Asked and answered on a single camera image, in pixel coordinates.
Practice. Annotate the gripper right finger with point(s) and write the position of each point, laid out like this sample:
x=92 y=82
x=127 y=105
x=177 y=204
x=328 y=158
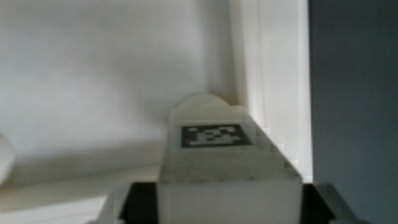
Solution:
x=326 y=209

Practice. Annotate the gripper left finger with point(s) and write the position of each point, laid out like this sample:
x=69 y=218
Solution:
x=131 y=205

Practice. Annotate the white table leg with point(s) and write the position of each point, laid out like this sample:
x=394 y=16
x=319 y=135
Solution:
x=229 y=182

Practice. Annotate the white square tabletop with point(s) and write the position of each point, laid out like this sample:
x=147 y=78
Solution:
x=104 y=60

